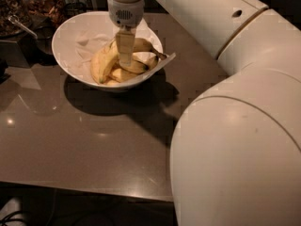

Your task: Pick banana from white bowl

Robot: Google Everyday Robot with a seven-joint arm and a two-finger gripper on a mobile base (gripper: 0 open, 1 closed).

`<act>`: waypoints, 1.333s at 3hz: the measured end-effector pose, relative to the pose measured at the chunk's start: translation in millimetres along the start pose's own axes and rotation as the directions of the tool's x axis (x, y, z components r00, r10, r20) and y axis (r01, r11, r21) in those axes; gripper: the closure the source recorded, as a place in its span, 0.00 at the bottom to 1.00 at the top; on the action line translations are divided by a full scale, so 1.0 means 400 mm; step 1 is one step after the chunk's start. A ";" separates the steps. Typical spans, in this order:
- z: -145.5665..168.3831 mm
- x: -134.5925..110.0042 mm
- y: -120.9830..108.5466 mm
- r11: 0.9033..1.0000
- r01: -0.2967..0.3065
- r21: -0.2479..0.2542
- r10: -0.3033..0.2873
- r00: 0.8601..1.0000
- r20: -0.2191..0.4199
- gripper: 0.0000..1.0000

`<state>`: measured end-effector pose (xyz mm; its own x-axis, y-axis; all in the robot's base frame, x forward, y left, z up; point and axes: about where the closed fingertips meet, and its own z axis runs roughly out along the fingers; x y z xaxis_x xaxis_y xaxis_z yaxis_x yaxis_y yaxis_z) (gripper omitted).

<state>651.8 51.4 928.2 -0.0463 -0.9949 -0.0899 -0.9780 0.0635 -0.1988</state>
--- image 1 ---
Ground metal scoop handle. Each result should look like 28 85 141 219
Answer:
8 15 39 40

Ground glass jar of granola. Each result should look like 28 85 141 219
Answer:
0 0 32 38

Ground right small yellow banana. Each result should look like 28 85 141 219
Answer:
145 56 159 71

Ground black cables on floor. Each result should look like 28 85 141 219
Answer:
0 210 32 226

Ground white paper napkin liner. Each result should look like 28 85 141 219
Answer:
72 23 176 91

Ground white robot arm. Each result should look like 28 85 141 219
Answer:
108 0 301 226

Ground white ceramic bowl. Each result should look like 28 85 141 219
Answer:
52 11 163 92

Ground glass jar of dried fruit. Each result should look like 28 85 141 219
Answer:
24 0 66 28

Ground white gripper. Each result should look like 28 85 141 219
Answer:
107 0 144 66

